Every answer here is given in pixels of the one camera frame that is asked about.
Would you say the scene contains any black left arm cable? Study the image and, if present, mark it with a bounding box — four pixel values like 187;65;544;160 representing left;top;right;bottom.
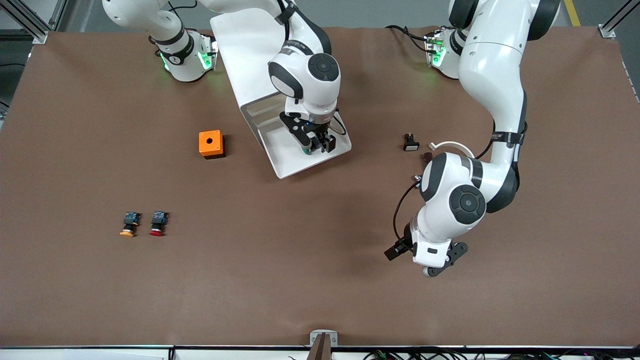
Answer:
393;181;421;246

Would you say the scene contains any yellow mushroom push button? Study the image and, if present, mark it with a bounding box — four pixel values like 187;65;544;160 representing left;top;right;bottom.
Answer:
119;211;142;238

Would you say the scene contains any aluminium frame profile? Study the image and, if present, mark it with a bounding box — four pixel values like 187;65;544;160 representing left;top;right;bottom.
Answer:
0;0;68;45
600;0;640;39

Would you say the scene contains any brown stand post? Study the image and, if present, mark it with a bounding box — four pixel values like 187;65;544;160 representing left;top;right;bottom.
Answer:
306;333;333;360

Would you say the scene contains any grey metal mount bracket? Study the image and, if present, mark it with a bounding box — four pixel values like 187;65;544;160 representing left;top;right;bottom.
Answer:
310;329;339;347

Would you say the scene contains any red mushroom push button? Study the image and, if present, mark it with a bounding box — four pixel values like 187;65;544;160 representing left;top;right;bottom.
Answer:
149;210;170;237

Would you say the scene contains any orange button enclosure box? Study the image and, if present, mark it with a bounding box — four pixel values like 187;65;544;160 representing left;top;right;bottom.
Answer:
198;130;226;160

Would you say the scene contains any brown table mat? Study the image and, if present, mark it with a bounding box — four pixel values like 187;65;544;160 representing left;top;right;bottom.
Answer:
0;25;640;348

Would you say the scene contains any white plastic drawer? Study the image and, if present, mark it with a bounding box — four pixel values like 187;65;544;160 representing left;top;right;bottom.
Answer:
251;109;283;132
255;120;286;141
246;97;281;122
257;100;353;180

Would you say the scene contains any black base cable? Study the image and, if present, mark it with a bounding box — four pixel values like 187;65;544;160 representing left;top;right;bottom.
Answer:
167;0;201;32
385;25;432;53

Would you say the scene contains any white drawer cabinet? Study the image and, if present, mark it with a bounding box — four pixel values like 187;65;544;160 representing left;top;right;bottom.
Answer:
210;11;337;151

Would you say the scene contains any white curved plastic bracket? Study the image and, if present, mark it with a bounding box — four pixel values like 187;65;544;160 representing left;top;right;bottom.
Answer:
428;141;476;160

